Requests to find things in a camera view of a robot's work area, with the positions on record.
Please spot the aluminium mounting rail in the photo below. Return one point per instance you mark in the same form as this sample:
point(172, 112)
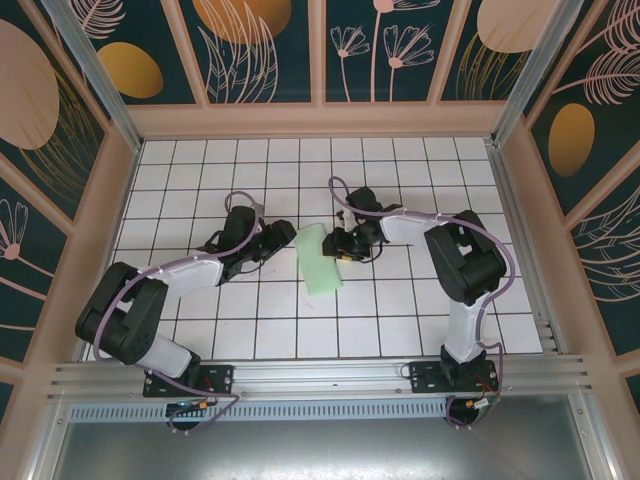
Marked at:
point(320, 375)

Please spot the aluminium side rail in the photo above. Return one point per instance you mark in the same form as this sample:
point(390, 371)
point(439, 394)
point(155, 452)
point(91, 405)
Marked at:
point(511, 200)

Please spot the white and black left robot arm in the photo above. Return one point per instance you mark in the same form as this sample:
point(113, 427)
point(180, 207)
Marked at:
point(190, 272)

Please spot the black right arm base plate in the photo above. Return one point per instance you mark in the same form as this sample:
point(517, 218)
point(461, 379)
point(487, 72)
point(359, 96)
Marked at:
point(425, 377)

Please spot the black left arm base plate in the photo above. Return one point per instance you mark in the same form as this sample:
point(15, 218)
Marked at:
point(220, 380)

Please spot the grey sheet metal panel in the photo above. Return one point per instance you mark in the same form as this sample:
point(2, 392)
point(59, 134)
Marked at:
point(320, 450)

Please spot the aluminium corner post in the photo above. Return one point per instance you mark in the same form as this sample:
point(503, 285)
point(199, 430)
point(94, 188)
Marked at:
point(93, 70)
point(540, 70)

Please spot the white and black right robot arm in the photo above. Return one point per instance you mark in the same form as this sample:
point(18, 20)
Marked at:
point(415, 229)

